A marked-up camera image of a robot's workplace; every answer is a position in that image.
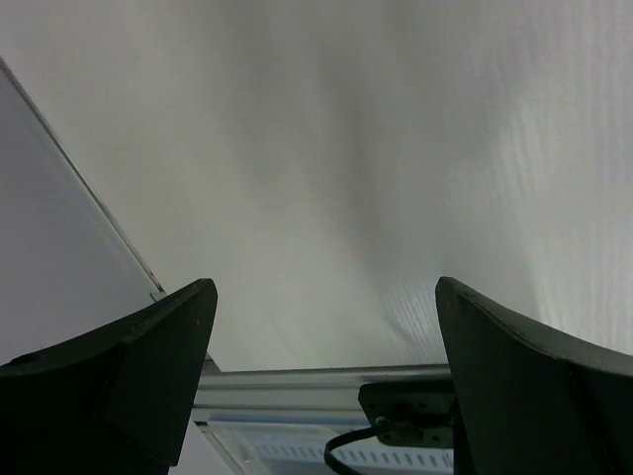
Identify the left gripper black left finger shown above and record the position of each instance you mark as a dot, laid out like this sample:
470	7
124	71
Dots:
116	400

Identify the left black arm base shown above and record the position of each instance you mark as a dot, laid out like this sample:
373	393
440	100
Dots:
419	414

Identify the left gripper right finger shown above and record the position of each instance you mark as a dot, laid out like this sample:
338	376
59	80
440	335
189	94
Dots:
533	399

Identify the white slotted cable duct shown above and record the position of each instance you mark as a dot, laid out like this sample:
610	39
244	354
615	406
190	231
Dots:
255	448

